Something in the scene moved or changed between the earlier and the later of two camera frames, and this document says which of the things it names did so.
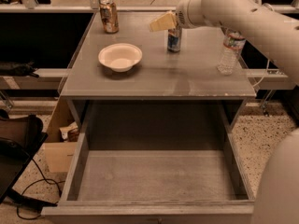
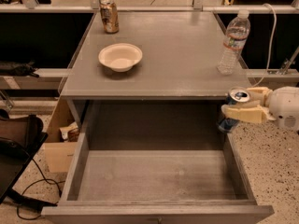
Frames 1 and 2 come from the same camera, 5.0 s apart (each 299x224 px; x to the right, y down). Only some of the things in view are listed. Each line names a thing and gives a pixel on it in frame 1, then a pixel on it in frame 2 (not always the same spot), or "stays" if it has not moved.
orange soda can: [109, 15] stays
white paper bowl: [121, 57] stays
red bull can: [174, 38] -> [235, 95]
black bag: [20, 138] stays
